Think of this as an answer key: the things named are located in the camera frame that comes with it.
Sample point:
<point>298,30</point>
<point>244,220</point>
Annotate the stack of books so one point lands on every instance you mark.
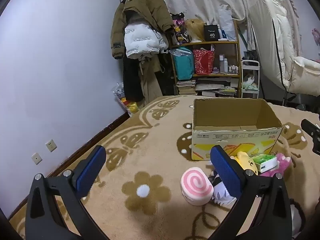
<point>186,87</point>

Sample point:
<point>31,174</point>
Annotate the white trolley cart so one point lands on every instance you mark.
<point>250,63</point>

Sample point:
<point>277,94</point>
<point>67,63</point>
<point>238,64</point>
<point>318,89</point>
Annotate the blonde wig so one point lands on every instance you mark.
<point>195,28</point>

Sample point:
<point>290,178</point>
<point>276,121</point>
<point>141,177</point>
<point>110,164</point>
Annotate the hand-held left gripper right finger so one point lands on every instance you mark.
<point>225,172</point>

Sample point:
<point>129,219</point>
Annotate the pink swirl roll plush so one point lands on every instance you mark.
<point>196,182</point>

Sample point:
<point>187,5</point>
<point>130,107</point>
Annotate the beige hanging garment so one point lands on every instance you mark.
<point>150,85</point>

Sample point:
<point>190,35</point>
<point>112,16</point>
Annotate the pile of papers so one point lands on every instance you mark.
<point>217,87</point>

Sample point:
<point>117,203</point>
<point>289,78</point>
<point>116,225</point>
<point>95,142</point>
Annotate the yellow dog plush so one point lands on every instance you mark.
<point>246,161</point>

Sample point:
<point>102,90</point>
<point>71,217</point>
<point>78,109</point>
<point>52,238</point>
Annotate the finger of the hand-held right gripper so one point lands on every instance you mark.
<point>315,136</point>

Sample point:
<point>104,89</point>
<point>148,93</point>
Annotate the row of cosmetic bottles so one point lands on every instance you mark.
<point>227,66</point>

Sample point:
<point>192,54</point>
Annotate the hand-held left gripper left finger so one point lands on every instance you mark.
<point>91,172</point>

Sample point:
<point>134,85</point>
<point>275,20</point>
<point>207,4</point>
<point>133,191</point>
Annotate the black hanging garment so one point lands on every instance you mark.
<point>131,80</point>

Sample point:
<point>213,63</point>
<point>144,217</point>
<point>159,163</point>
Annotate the teal bag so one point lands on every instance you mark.
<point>183,66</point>

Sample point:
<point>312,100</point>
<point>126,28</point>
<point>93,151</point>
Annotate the white brown plush toy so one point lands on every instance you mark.
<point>250,81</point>

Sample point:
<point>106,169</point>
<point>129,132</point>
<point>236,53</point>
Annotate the wall socket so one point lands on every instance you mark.
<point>51,145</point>
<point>36,158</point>

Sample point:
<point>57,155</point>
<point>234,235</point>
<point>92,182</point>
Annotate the white black fluffy plush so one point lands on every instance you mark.
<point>220,195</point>

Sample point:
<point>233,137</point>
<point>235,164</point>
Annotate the white plastic bag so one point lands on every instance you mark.
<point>226,20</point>

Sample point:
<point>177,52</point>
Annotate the pink fluffy plush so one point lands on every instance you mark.
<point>283,162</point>

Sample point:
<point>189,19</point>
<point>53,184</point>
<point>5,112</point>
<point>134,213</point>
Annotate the black box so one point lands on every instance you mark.
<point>212,33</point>

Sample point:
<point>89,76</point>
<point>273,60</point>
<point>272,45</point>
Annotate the cardboard box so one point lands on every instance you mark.
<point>225,112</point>

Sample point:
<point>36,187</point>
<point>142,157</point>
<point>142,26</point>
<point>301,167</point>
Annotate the wooden shelf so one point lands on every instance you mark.
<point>212,43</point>

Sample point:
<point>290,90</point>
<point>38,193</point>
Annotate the green tissue packet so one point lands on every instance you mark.
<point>265,161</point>

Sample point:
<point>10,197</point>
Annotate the red patterned bag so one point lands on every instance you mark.
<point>203,61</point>

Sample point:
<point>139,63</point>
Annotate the brown puffer jacket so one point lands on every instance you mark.
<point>145,2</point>

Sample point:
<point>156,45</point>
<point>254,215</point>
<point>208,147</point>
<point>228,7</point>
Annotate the plastic bag of toys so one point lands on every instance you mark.
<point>131,106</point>

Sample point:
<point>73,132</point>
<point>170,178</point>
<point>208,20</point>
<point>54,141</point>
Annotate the black pink printed bag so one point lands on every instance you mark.
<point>178,30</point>

